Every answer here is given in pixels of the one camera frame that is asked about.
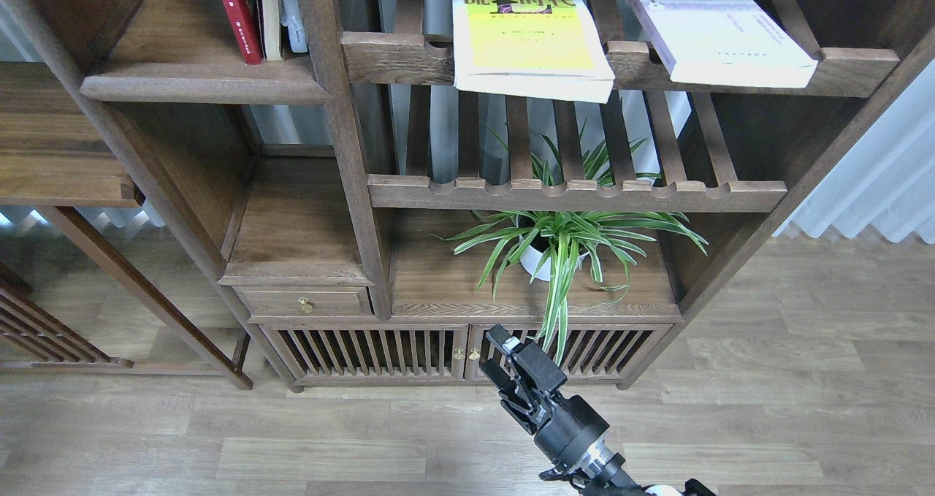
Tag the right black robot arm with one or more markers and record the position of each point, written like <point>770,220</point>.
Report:
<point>613,480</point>

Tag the yellow cover book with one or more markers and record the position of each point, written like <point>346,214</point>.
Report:
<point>546,49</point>

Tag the white plant pot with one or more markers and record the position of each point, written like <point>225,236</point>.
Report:
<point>537,258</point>

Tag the small wooden drawer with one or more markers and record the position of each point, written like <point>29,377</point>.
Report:
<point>305,300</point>

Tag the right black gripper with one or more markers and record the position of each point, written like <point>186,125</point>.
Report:
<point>566,429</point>

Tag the red cover book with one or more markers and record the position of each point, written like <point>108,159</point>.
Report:
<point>240,18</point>

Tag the slatted cabinet door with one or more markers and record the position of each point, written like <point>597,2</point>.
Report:
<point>375,353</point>
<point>592,352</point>

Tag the white curtain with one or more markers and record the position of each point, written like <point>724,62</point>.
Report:
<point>887,179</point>

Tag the brown upright book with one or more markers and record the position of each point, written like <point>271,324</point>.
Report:
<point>271,29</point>

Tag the white upright book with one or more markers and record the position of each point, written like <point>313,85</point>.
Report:
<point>291,19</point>

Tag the white purple book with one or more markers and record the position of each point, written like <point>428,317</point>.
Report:
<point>723,42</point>

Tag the left slatted cabinet door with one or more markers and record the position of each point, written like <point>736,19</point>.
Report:
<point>375,353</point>

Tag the right slatted cabinet door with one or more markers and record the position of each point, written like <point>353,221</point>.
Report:
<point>592,352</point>

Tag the dark wooden bookshelf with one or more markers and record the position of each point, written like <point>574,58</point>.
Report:
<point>317,171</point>

